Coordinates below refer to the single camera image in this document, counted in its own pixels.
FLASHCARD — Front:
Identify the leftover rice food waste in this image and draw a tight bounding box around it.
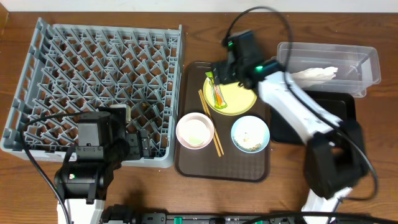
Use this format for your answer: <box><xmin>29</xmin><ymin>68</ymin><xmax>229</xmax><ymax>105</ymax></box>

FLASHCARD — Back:
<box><xmin>233</xmin><ymin>131</ymin><xmax>264</xmax><ymax>152</ymax></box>

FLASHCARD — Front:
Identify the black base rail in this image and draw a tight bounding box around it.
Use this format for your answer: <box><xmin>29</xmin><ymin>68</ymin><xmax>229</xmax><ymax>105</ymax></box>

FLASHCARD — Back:
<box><xmin>98</xmin><ymin>204</ymin><xmax>307</xmax><ymax>224</ymax></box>

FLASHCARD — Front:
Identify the light blue bowl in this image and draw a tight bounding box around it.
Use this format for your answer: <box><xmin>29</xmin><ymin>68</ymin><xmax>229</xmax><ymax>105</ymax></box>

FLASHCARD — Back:
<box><xmin>231</xmin><ymin>116</ymin><xmax>271</xmax><ymax>154</ymax></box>

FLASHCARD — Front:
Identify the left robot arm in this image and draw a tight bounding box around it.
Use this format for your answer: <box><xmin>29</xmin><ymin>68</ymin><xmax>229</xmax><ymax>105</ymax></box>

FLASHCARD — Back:
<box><xmin>55</xmin><ymin>104</ymin><xmax>150</xmax><ymax>223</ymax></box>

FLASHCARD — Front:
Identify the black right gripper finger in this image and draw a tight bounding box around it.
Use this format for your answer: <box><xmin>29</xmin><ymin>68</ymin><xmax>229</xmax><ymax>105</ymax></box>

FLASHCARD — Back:
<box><xmin>211</xmin><ymin>61</ymin><xmax>224</xmax><ymax>85</ymax></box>
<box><xmin>221</xmin><ymin>60</ymin><xmax>238</xmax><ymax>85</ymax></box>

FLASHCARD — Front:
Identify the green orange snack wrapper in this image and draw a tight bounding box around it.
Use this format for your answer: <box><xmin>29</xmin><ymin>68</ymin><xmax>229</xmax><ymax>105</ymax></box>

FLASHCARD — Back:
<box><xmin>205</xmin><ymin>72</ymin><xmax>228</xmax><ymax>109</ymax></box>

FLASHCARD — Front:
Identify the brown serving tray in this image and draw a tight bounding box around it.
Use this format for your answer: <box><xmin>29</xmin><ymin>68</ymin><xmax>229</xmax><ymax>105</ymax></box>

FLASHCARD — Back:
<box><xmin>174</xmin><ymin>62</ymin><xmax>271</xmax><ymax>183</ymax></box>

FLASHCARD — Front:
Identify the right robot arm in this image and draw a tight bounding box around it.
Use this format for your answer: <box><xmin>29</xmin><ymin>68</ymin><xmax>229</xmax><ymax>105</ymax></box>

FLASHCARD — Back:
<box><xmin>213</xmin><ymin>30</ymin><xmax>374</xmax><ymax>223</ymax></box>

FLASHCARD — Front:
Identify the grey plastic dishwasher rack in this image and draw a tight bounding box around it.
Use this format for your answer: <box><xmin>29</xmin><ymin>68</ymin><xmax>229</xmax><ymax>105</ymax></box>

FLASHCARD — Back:
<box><xmin>1</xmin><ymin>19</ymin><xmax>184</xmax><ymax>168</ymax></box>

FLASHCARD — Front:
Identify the pink bowl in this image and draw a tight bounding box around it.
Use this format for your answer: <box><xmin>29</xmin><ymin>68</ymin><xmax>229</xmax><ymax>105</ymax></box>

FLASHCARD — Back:
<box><xmin>176</xmin><ymin>113</ymin><xmax>215</xmax><ymax>150</ymax></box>

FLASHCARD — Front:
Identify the black tray bin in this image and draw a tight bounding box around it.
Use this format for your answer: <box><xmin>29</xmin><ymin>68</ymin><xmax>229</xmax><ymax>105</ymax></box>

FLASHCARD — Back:
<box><xmin>269</xmin><ymin>91</ymin><xmax>356</xmax><ymax>146</ymax></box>

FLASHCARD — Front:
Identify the white cup in pink bowl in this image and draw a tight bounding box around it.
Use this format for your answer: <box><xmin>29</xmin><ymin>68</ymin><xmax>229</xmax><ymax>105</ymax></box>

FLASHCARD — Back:
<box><xmin>182</xmin><ymin>119</ymin><xmax>210</xmax><ymax>146</ymax></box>

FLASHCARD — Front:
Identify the clear plastic bin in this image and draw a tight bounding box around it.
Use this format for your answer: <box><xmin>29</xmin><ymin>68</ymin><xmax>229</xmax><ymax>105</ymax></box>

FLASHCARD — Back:
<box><xmin>288</xmin><ymin>42</ymin><xmax>381</xmax><ymax>98</ymax></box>

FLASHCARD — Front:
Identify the yellow round plate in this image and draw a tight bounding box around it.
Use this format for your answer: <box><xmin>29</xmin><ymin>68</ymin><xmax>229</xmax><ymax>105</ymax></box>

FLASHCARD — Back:
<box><xmin>203</xmin><ymin>78</ymin><xmax>257</xmax><ymax>116</ymax></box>

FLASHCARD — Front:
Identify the white napkin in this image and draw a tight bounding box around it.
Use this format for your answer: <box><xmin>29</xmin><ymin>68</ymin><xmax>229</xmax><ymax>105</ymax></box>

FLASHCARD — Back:
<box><xmin>291</xmin><ymin>67</ymin><xmax>338</xmax><ymax>83</ymax></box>

